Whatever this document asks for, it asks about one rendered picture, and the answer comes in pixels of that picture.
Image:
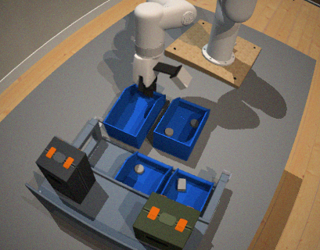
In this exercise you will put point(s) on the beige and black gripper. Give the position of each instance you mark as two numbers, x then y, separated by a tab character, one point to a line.
143	71

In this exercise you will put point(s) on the grey low shelf rack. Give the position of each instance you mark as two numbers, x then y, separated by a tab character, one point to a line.
111	206

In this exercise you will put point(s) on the black case with orange latches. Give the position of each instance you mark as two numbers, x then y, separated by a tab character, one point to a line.
67	169

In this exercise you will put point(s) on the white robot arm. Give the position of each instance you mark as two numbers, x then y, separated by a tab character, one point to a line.
153	17

